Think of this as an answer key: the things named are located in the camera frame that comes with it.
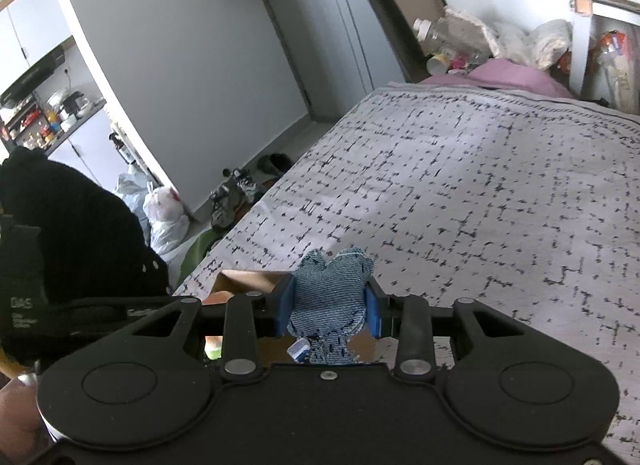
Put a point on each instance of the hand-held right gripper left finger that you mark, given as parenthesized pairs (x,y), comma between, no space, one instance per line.
(282,306)

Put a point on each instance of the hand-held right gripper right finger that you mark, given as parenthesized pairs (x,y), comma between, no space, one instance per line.
(373,310)

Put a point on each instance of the blue white packet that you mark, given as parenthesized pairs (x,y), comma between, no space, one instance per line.
(299,349)

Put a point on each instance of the cardboard box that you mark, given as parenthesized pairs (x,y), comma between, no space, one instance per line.
(242,280)

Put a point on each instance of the blue-grey knitted cloth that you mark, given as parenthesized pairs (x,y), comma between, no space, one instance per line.
(330,290)

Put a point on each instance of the watermelon slice plush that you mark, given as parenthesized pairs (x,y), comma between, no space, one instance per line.
(213,344)

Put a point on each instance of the green cartoon rug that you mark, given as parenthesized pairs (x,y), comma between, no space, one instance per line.
(197,250)

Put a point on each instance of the grey white sneaker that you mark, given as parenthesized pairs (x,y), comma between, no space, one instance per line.
(244,182)
(225,207)

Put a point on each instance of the pair of black shoes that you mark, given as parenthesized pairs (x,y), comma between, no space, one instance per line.
(275,164)

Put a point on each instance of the white plastic bag red print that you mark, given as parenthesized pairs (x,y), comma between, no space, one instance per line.
(165,215)

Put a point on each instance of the steel cooking pot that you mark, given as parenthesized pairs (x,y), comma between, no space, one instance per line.
(65,100)

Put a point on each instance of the black range hood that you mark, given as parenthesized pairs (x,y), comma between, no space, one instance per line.
(35,72)

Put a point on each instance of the paper cup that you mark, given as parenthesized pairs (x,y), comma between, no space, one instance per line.
(438,64)

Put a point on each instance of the pink bed sheet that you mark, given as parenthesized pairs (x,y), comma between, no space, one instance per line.
(505,75)

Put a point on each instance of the grey wardrobe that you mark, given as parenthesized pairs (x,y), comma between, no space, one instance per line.
(330,30)

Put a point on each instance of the clear plastic bottle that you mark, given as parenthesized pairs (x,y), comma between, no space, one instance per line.
(450,32)

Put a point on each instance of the brown board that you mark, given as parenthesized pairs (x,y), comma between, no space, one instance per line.
(400,0)

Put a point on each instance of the crumpled white bag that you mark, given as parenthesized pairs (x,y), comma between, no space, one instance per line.
(545,45)

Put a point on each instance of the white shelf unit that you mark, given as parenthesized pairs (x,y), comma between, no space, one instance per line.
(600,20)

